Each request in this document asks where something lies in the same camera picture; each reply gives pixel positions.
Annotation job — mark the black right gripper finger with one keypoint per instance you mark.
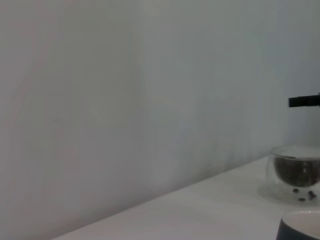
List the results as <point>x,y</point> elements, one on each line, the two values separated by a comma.
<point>302,101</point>

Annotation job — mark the heap of coffee beans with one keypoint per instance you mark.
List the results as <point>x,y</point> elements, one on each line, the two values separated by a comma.
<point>295,172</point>

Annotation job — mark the clear glass saucer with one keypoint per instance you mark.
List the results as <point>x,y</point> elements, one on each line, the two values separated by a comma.
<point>268,194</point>

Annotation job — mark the dark grey mug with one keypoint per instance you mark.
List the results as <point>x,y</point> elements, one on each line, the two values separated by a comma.
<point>295,228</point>

